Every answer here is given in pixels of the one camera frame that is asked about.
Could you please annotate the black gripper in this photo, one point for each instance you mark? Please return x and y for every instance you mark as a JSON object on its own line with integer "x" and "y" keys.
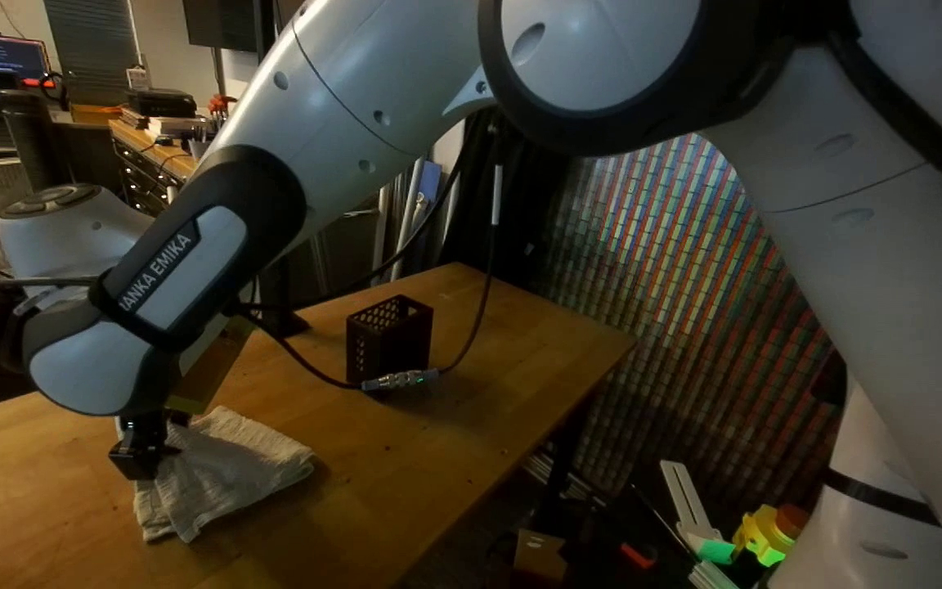
{"x": 151, "y": 410}

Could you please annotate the grey cloth towel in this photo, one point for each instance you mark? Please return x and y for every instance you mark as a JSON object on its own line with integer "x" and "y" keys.
{"x": 231, "y": 470}

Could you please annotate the black mesh box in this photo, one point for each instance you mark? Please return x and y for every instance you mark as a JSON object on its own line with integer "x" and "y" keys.
{"x": 391, "y": 338}

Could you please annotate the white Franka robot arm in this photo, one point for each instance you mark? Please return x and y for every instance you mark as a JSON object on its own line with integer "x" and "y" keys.
{"x": 341, "y": 87}

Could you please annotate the small cardboard box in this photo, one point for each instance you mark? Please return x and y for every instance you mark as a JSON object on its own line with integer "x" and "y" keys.
{"x": 536, "y": 558}

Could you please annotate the black bag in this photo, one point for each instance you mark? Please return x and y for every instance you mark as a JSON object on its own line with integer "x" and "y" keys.
{"x": 160, "y": 102}

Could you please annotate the small red plastic piece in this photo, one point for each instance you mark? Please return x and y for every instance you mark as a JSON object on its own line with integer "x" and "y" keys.
{"x": 634, "y": 558}

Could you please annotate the white flat plastic strip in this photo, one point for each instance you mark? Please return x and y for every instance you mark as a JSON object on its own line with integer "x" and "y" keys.
{"x": 689, "y": 500}

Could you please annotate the yellow green plastic toy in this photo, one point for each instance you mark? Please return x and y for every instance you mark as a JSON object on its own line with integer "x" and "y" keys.
{"x": 766, "y": 535}

